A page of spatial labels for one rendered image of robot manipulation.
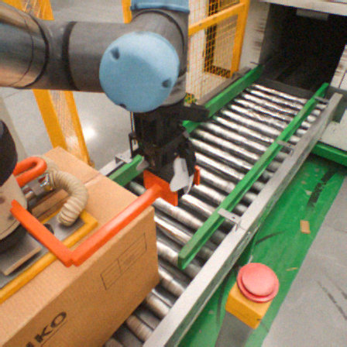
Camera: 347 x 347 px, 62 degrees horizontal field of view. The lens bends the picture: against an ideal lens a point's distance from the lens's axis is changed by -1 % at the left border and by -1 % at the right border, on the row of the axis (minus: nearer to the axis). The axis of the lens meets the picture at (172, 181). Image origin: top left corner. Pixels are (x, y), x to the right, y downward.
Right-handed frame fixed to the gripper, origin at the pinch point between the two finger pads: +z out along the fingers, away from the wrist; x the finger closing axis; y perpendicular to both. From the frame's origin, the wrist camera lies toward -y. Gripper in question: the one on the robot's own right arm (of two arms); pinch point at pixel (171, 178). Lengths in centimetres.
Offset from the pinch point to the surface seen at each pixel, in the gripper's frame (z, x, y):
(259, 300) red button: 4.4, 26.6, 9.2
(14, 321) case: 12.9, -6.7, 37.3
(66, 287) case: 13.2, -4.9, 27.2
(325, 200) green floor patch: 108, 25, -136
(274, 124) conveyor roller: 55, -18, -117
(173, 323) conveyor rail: 48.4, 8.3, 9.4
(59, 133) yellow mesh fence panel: 24, -65, -10
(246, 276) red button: 3.8, 22.9, 7.3
